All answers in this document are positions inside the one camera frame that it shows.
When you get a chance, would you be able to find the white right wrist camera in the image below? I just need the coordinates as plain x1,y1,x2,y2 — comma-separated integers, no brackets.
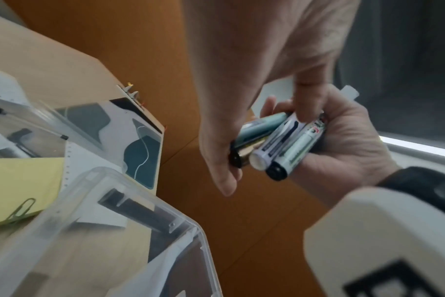
303,185,445,297

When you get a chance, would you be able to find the teal pen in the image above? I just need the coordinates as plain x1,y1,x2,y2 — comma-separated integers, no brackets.
237,112,289,146

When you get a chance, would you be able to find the clear plastic storage bin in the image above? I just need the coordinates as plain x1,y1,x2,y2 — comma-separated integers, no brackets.
0,166,224,297

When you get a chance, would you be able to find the person's left hand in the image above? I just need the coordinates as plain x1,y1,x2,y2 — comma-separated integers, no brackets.
181,0,361,198

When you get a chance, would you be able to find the white marker with black cap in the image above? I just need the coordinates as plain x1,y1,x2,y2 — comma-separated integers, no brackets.
248,112,309,171

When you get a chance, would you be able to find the black and white pen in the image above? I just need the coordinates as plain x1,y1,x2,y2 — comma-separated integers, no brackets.
227,135,273,170

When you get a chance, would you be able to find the white perforated paper sheet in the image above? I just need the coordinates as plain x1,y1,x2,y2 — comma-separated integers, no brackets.
0,65,31,108
62,139,128,192

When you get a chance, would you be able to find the yellow sticky note pad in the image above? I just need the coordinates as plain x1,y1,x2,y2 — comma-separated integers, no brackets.
0,156,68,230

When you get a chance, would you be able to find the white marker with green band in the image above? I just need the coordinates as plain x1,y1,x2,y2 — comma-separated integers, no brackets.
265,85,361,182

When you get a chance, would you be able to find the black right wristband with markers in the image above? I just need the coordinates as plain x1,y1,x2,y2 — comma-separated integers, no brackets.
374,166,445,221

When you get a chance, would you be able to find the pile of coloured paper clips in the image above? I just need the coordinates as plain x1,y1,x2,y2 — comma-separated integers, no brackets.
3,198,38,224

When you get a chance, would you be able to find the light wooden table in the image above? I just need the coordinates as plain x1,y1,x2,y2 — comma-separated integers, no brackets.
0,11,167,297

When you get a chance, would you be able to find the person's right hand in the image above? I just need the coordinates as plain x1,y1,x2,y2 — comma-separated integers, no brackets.
258,84,402,209

